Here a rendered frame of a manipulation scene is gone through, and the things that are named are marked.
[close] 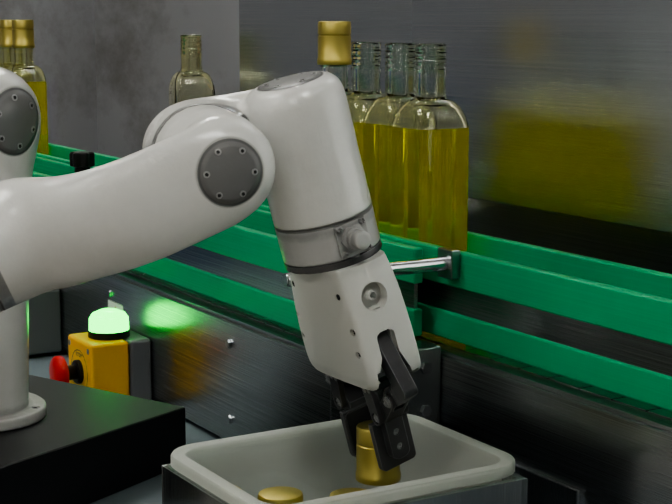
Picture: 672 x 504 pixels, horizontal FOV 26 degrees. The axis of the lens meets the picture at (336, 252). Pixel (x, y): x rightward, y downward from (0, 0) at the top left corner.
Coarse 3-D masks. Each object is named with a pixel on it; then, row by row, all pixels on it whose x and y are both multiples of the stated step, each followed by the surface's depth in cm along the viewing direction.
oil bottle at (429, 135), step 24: (408, 120) 133; (432, 120) 132; (456, 120) 133; (408, 144) 133; (432, 144) 132; (456, 144) 134; (408, 168) 134; (432, 168) 132; (456, 168) 134; (408, 192) 134; (432, 192) 133; (456, 192) 134; (408, 216) 134; (432, 216) 133; (456, 216) 135; (432, 240) 134; (456, 240) 135
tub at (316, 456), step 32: (416, 416) 120; (192, 448) 111; (224, 448) 113; (256, 448) 114; (288, 448) 116; (320, 448) 117; (416, 448) 119; (448, 448) 115; (480, 448) 111; (192, 480) 106; (224, 480) 103; (256, 480) 114; (288, 480) 116; (320, 480) 117; (352, 480) 119; (416, 480) 103; (448, 480) 104; (480, 480) 105
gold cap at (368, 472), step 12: (360, 432) 113; (360, 444) 113; (372, 444) 112; (360, 456) 113; (372, 456) 112; (360, 468) 113; (372, 468) 112; (396, 468) 113; (360, 480) 113; (372, 480) 112; (384, 480) 112; (396, 480) 113
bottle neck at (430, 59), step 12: (420, 48) 133; (432, 48) 133; (444, 48) 133; (420, 60) 133; (432, 60) 133; (444, 60) 133; (420, 72) 133; (432, 72) 133; (444, 72) 134; (420, 84) 133; (432, 84) 133; (444, 84) 134; (420, 96) 134; (432, 96) 133
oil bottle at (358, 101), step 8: (352, 96) 143; (360, 96) 142; (368, 96) 142; (376, 96) 143; (352, 104) 142; (360, 104) 142; (368, 104) 142; (352, 112) 142; (360, 112) 142; (352, 120) 142; (360, 120) 142; (360, 128) 142; (360, 136) 142; (360, 144) 142; (360, 152) 142
